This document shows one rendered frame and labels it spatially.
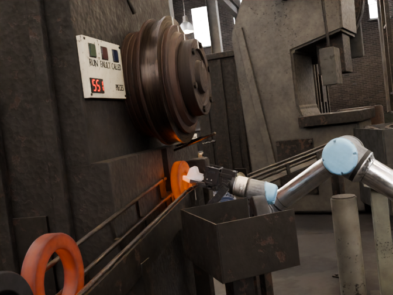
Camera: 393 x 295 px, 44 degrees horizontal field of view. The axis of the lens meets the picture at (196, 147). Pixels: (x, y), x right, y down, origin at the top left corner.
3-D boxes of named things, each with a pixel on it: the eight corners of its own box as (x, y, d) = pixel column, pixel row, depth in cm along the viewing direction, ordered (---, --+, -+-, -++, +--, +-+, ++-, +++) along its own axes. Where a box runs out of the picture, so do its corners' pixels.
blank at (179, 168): (179, 211, 183) (188, 210, 182) (166, 181, 174) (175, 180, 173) (187, 182, 195) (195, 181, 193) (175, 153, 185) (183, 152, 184)
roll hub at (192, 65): (183, 117, 167) (173, 35, 165) (203, 115, 194) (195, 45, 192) (199, 115, 165) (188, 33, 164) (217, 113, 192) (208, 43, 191)
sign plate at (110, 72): (83, 98, 140) (75, 35, 139) (121, 99, 165) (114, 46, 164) (90, 97, 139) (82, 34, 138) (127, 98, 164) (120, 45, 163)
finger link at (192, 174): (182, 164, 183) (205, 169, 181) (179, 179, 184) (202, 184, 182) (179, 164, 180) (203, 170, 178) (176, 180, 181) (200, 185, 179)
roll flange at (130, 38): (121, 153, 164) (103, 13, 161) (166, 143, 209) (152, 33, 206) (149, 150, 161) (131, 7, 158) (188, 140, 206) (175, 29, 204)
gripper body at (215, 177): (209, 163, 184) (239, 170, 181) (204, 185, 185) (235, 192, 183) (203, 165, 177) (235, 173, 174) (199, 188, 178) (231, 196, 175)
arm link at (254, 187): (272, 209, 172) (276, 187, 170) (242, 202, 175) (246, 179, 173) (275, 203, 179) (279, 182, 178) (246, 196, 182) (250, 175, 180)
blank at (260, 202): (262, 251, 112) (276, 249, 112) (252, 188, 118) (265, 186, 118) (255, 264, 126) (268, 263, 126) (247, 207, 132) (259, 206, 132)
